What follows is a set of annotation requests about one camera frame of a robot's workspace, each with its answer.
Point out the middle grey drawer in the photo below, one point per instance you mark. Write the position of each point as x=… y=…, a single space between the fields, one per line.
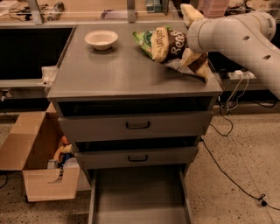
x=131 y=158

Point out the brown chip bag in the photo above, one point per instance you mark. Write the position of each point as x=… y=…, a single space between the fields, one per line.
x=170 y=48

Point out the teal box on shelf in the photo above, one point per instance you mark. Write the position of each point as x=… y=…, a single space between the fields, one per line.
x=153 y=6

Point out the grey drawer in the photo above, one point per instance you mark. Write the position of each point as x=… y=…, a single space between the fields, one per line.
x=139 y=195
x=121 y=127
x=131 y=158

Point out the items inside cardboard box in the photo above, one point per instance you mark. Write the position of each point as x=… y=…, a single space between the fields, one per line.
x=61 y=155

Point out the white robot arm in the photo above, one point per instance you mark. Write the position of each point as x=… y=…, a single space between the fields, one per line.
x=243 y=38

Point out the white power strip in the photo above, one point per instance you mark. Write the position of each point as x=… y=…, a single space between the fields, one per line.
x=243 y=73

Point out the green chip bag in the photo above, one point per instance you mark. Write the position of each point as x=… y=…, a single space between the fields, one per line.
x=143 y=40

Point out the bottom grey drawer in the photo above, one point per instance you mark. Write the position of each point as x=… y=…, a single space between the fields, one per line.
x=139 y=195

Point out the pink box on shelf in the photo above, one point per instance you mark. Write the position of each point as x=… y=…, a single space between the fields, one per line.
x=213 y=8

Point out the top grey drawer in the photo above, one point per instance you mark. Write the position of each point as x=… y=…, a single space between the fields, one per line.
x=121 y=127

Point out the grey drawer cabinet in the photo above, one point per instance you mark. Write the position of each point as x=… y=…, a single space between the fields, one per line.
x=123 y=80

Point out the white bowl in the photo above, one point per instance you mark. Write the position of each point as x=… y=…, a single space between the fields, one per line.
x=101 y=39

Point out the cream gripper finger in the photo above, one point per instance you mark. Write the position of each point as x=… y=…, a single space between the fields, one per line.
x=190 y=14

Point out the cardboard box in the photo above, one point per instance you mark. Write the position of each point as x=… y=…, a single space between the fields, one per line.
x=33 y=140

